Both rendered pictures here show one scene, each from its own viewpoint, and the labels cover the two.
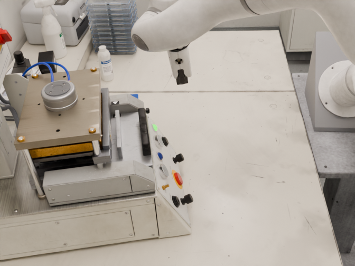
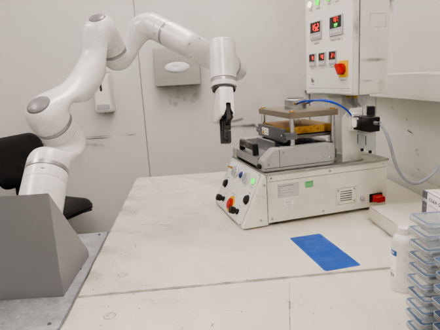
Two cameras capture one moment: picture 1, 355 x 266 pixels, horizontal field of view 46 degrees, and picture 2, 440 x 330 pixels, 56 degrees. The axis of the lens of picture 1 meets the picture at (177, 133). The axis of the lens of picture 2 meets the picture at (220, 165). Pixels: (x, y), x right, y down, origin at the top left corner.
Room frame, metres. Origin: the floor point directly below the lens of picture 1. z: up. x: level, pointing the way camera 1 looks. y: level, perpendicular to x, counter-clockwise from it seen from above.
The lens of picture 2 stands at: (2.22, -0.25, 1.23)
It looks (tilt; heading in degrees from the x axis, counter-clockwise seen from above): 12 degrees down; 171
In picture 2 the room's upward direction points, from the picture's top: 3 degrees counter-clockwise
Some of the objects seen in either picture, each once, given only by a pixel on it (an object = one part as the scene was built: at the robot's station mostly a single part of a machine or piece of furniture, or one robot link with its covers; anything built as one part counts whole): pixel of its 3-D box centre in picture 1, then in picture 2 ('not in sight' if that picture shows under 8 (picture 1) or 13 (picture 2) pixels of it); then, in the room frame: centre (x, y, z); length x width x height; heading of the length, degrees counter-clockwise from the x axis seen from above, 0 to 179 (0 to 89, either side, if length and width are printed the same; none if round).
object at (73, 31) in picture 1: (56, 18); not in sight; (1.77, 0.51, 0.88); 0.25 x 0.20 x 0.17; 79
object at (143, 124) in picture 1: (143, 130); (248, 146); (0.83, 0.09, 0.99); 0.15 x 0.02 x 0.04; 6
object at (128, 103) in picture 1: (103, 111); (294, 156); (0.95, 0.21, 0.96); 0.26 x 0.05 x 0.07; 96
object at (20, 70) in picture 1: (26, 79); (363, 129); (1.02, 0.42, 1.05); 0.15 x 0.05 x 0.15; 6
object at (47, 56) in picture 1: (47, 64); not in sight; (1.47, 0.50, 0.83); 0.09 x 0.06 x 0.07; 9
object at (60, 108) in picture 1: (50, 106); (306, 115); (0.83, 0.30, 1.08); 0.31 x 0.24 x 0.13; 6
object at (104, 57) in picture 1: (105, 63); (403, 258); (1.46, 0.27, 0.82); 0.05 x 0.05 x 0.14
